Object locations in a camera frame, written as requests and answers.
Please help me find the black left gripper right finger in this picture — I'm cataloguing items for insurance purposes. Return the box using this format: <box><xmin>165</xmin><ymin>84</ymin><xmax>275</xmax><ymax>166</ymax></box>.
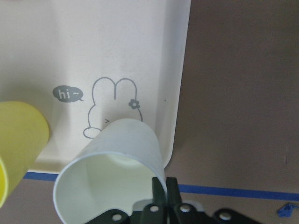
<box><xmin>166</xmin><ymin>177</ymin><xmax>209</xmax><ymax>224</ymax></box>

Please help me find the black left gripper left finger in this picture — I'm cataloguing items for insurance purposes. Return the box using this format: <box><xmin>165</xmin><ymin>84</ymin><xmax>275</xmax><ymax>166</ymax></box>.
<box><xmin>140</xmin><ymin>177</ymin><xmax>167</xmax><ymax>224</ymax></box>

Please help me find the cream white plastic cup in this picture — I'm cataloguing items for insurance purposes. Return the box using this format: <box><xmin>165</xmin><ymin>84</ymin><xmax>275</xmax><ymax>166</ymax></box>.
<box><xmin>53</xmin><ymin>119</ymin><xmax>167</xmax><ymax>224</ymax></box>

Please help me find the yellow plastic cup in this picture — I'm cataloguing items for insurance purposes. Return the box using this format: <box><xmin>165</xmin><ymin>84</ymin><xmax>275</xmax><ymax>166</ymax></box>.
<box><xmin>0</xmin><ymin>101</ymin><xmax>50</xmax><ymax>206</ymax></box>

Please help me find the cream tray with rabbit print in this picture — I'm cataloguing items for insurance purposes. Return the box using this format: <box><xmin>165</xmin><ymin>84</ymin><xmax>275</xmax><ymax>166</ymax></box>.
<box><xmin>0</xmin><ymin>0</ymin><xmax>191</xmax><ymax>173</ymax></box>

